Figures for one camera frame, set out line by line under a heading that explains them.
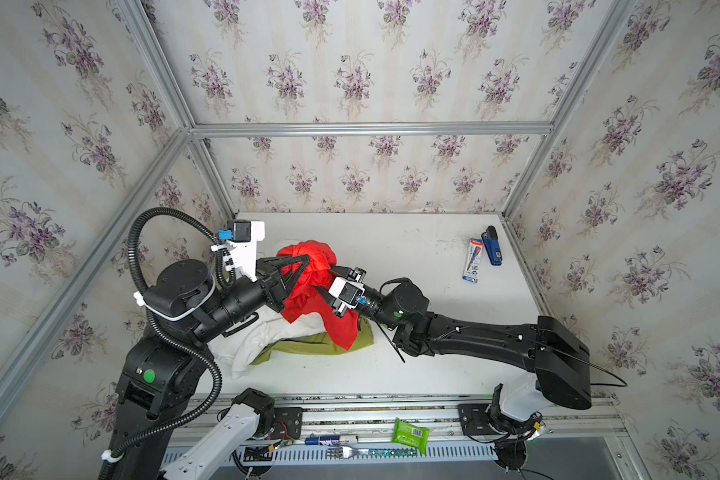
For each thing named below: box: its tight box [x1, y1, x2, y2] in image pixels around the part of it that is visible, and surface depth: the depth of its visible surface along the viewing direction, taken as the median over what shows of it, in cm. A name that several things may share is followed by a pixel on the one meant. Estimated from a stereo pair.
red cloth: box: [277, 240, 359, 350], surface depth 53 cm
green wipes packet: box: [392, 417, 430, 454], surface depth 72 cm
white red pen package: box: [462, 238, 484, 283], surface depth 106 cm
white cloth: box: [207, 306, 327, 380], surface depth 80 cm
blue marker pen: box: [304, 435, 341, 446], surface depth 71 cm
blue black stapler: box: [481, 225, 503, 266], surface depth 109 cm
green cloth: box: [250, 318, 375, 365], surface depth 83 cm
